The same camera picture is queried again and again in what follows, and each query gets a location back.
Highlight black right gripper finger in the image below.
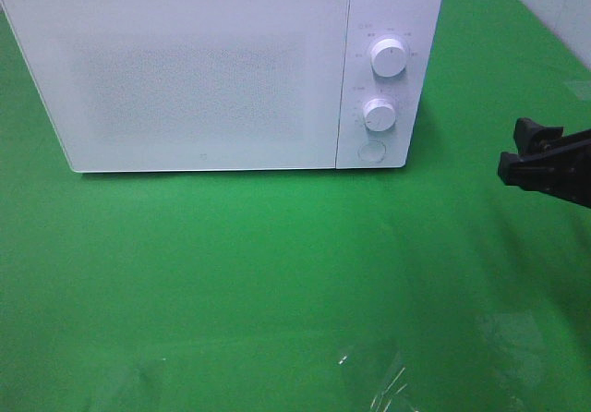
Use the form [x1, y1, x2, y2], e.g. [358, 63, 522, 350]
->
[498, 151, 590, 208]
[513, 117, 590, 156]

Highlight white timer knob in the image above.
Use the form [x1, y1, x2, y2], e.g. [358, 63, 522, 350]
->
[363, 98, 397, 132]

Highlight round door release button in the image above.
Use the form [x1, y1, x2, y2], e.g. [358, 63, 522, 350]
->
[358, 140, 387, 164]

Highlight white microwave door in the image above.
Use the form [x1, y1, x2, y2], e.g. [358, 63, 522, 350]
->
[3, 0, 348, 173]

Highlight clear tape far patch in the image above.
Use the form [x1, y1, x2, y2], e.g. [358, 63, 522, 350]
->
[564, 80, 591, 102]

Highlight clear tape patch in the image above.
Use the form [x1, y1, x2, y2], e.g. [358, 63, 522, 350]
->
[476, 310, 546, 395]
[336, 337, 417, 411]
[564, 80, 591, 102]

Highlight upper white power knob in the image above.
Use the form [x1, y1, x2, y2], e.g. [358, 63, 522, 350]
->
[369, 36, 410, 78]

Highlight green table cloth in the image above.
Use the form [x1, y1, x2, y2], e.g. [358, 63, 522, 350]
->
[1, 0, 590, 411]

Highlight clear tape right patch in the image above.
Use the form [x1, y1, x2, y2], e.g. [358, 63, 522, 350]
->
[476, 310, 546, 395]

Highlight clear tape front patch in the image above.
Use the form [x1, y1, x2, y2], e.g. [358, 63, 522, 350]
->
[336, 337, 417, 411]

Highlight white microwave oven body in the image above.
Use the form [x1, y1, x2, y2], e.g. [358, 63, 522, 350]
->
[1, 0, 441, 169]

